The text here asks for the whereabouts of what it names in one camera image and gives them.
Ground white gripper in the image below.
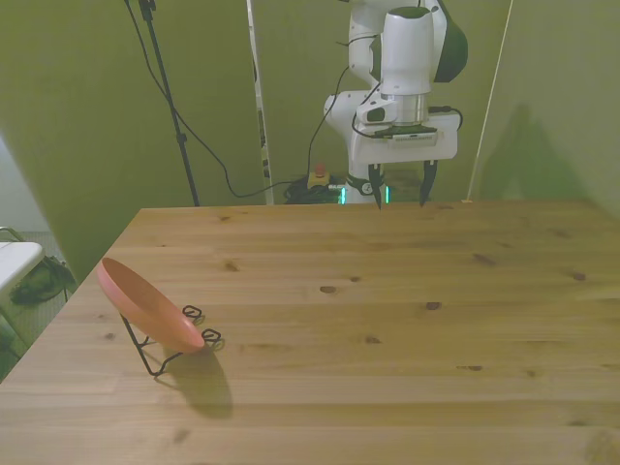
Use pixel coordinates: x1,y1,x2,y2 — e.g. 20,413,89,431
349,110,460,211

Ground pink round plate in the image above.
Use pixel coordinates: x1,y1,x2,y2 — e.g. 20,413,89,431
95,257,206,355

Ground yellow emergency stop button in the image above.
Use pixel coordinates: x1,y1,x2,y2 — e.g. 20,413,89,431
307,163,331,191

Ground thin white slanted rod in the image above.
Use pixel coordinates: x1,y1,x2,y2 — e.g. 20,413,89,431
462,0,515,204

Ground white panel divider strip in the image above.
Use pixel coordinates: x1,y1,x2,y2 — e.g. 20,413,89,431
245,0,275,205

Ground black tripod stand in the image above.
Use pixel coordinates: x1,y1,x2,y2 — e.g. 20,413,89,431
123,0,202,208

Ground dark bag on floor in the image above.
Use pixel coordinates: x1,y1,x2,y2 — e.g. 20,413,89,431
10,255,78,307

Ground white folding table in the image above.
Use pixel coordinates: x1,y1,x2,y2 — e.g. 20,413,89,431
0,225,45,330

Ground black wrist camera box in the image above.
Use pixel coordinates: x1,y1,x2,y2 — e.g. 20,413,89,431
371,123,440,144

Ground long black hanging cable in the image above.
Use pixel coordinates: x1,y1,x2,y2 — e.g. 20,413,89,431
124,0,351,200

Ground black wire plate stand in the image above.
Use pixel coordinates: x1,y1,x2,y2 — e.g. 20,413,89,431
120,304,226,379

